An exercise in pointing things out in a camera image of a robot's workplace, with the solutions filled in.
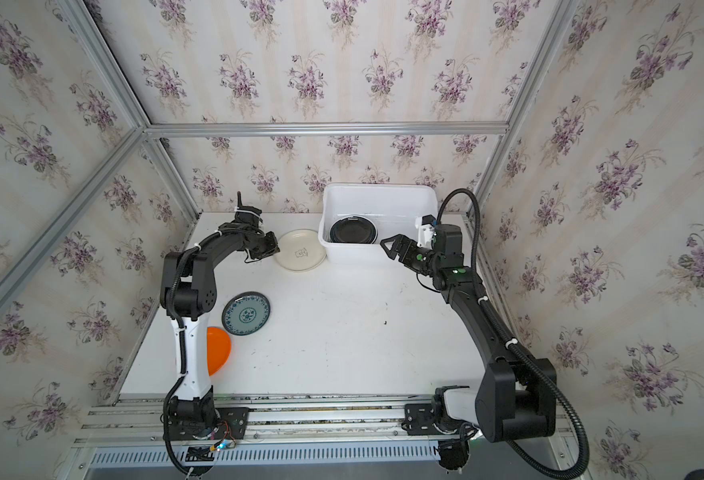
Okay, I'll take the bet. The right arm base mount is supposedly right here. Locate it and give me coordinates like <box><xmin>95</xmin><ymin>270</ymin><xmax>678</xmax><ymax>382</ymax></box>
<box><xmin>401</xmin><ymin>385</ymin><xmax>485</xmax><ymax>472</ymax></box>

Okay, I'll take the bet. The black plate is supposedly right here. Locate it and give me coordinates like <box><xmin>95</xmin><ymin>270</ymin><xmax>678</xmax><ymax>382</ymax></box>
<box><xmin>329</xmin><ymin>216</ymin><xmax>378</xmax><ymax>244</ymax></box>

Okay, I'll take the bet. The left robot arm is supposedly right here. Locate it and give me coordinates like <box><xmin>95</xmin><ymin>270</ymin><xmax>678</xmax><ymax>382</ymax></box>
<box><xmin>160</xmin><ymin>195</ymin><xmax>279</xmax><ymax>430</ymax></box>

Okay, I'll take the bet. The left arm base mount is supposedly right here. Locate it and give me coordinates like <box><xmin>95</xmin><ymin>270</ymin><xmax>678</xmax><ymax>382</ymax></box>
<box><xmin>160</xmin><ymin>406</ymin><xmax>251</xmax><ymax>478</ymax></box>

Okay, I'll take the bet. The cream plate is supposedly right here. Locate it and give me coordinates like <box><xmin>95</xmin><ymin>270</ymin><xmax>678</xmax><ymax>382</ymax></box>
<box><xmin>274</xmin><ymin>229</ymin><xmax>327</xmax><ymax>272</ymax></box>

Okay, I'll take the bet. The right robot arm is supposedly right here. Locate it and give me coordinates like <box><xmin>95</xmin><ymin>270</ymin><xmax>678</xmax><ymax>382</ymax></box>
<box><xmin>380</xmin><ymin>215</ymin><xmax>590</xmax><ymax>479</ymax></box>

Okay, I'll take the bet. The teal patterned plate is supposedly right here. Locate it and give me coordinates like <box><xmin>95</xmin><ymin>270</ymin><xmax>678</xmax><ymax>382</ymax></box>
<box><xmin>222</xmin><ymin>291</ymin><xmax>271</xmax><ymax>336</ymax></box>

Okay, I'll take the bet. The white plastic bin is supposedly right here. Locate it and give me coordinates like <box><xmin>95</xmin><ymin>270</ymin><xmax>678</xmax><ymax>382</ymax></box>
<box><xmin>318</xmin><ymin>183</ymin><xmax>438</xmax><ymax>267</ymax></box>

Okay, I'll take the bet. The aluminium frame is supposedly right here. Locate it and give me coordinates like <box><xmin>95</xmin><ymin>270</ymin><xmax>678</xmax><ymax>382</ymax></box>
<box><xmin>0</xmin><ymin>1</ymin><xmax>578</xmax><ymax>313</ymax></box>

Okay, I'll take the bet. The orange plate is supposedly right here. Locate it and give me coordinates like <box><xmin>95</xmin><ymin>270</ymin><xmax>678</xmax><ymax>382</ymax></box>
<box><xmin>207</xmin><ymin>327</ymin><xmax>232</xmax><ymax>376</ymax></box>

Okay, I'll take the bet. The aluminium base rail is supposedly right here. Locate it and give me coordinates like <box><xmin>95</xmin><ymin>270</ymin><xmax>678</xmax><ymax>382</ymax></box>
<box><xmin>74</xmin><ymin>392</ymin><xmax>575</xmax><ymax>469</ymax></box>

